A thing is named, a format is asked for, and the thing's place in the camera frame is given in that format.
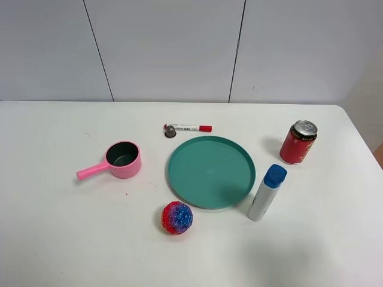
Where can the white bottle blue cap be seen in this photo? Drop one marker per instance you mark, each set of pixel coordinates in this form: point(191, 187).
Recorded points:
point(266, 192)

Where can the pink toy saucepan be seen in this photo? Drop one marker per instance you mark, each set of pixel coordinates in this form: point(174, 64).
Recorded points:
point(122, 160)

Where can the red soda can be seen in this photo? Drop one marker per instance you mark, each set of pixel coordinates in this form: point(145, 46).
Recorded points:
point(301, 136)

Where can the red blue dimpled ball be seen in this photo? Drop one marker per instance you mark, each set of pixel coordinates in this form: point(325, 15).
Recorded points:
point(176, 218)

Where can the red whiteboard marker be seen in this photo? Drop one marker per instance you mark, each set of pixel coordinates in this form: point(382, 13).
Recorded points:
point(190, 127)

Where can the teal round plate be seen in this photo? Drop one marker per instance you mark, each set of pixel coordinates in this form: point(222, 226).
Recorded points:
point(211, 172)

